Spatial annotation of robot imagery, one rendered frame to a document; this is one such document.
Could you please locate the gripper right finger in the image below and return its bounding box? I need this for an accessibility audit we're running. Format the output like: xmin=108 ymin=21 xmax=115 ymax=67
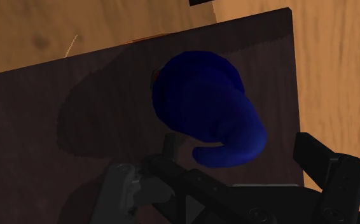
xmin=293 ymin=132 xmax=360 ymax=224

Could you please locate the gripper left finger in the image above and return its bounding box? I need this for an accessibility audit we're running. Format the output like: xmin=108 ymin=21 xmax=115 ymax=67
xmin=90 ymin=132 xmax=240 ymax=224

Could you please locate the dark brown wooden table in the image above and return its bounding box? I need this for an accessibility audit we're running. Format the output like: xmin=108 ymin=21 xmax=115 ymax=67
xmin=0 ymin=7 xmax=305 ymax=224

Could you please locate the dark blue mug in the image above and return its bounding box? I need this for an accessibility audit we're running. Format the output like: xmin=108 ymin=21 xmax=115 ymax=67
xmin=150 ymin=50 xmax=268 ymax=169

